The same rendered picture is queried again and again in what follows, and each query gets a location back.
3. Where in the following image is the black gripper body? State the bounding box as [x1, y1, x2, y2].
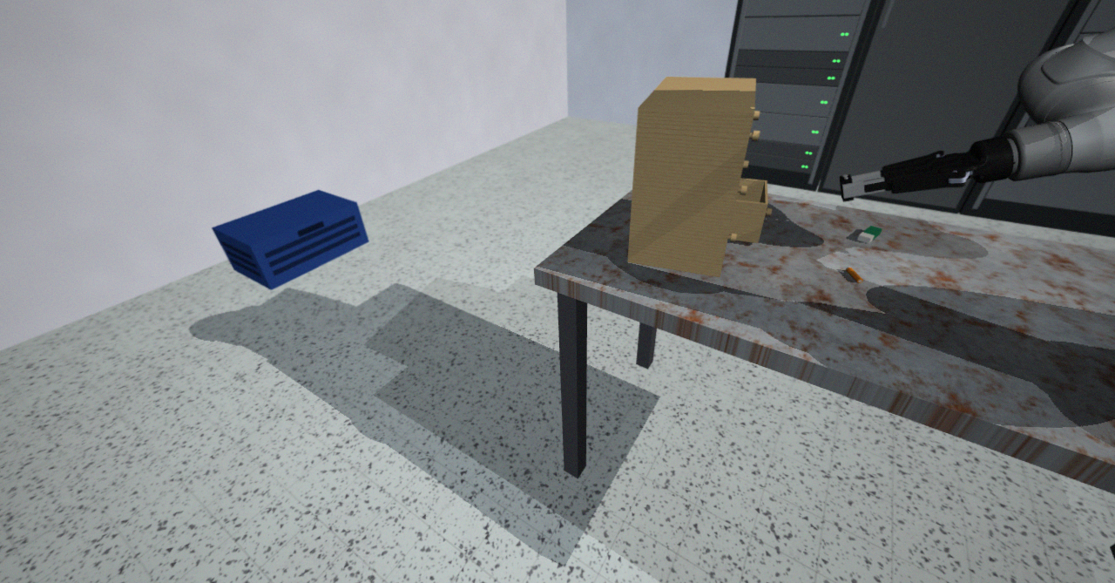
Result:
[938, 137, 1015, 183]

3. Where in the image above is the small wooden chest of drawers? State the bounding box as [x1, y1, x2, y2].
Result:
[628, 77, 756, 276]

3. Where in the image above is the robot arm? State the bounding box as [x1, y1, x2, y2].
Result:
[1004, 27, 1115, 181]

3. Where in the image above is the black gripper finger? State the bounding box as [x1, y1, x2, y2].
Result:
[851, 150, 958, 182]
[842, 158, 973, 200]

